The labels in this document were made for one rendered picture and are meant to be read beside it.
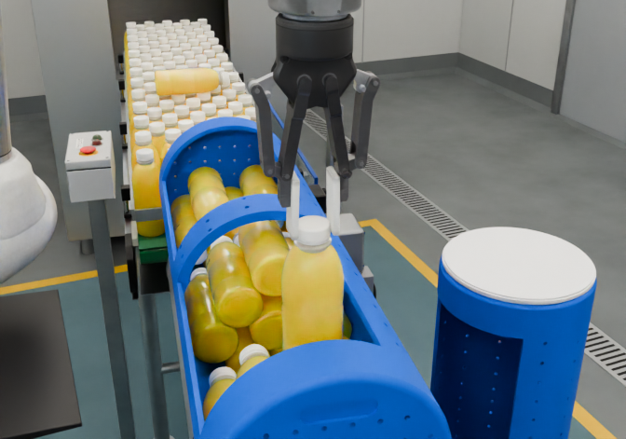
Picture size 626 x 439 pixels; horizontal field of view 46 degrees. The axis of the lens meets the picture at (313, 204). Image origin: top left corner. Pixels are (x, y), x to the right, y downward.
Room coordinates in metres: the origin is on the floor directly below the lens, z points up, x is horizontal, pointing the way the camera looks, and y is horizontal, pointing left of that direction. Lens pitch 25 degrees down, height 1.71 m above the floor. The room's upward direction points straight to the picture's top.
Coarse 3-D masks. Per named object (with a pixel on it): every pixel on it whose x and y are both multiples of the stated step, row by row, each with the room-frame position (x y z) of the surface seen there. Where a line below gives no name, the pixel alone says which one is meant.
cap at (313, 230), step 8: (304, 216) 0.74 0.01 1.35; (312, 216) 0.74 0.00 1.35; (320, 216) 0.74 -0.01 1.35; (304, 224) 0.72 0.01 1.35; (312, 224) 0.72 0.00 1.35; (320, 224) 0.72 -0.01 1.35; (328, 224) 0.72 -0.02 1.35; (304, 232) 0.71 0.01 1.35; (312, 232) 0.70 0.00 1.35; (320, 232) 0.71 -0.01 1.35; (328, 232) 0.71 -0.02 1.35; (304, 240) 0.71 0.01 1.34; (312, 240) 0.70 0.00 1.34; (320, 240) 0.71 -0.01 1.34
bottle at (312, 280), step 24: (288, 264) 0.71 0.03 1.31; (312, 264) 0.70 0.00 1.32; (336, 264) 0.71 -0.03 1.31; (288, 288) 0.70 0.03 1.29; (312, 288) 0.69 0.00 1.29; (336, 288) 0.70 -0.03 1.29; (288, 312) 0.70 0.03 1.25; (312, 312) 0.69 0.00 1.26; (336, 312) 0.70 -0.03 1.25; (288, 336) 0.70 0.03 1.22; (312, 336) 0.69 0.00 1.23; (336, 336) 0.70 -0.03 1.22
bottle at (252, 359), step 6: (252, 354) 0.79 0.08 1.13; (258, 354) 0.79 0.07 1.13; (264, 354) 0.79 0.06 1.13; (246, 360) 0.78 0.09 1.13; (252, 360) 0.76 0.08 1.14; (258, 360) 0.76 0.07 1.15; (240, 366) 0.76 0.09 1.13; (246, 366) 0.75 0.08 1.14; (252, 366) 0.74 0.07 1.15; (240, 372) 0.75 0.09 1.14
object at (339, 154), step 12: (324, 84) 0.71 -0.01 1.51; (336, 84) 0.71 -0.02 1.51; (336, 96) 0.71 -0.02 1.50; (324, 108) 0.73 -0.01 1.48; (336, 108) 0.71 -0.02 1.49; (336, 120) 0.71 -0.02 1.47; (336, 132) 0.71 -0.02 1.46; (336, 144) 0.71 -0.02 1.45; (336, 156) 0.72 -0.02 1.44; (348, 168) 0.72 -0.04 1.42
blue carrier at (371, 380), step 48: (192, 144) 1.43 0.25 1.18; (240, 144) 1.46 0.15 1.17; (192, 240) 1.00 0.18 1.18; (336, 240) 0.99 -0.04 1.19; (384, 336) 0.72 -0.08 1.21; (192, 384) 0.73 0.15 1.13; (240, 384) 0.64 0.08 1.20; (288, 384) 0.61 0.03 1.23; (336, 384) 0.61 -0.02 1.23; (384, 384) 0.62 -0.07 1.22; (240, 432) 0.59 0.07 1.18; (288, 432) 0.60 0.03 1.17; (336, 432) 0.61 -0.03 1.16; (384, 432) 0.62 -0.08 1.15; (432, 432) 0.64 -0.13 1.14
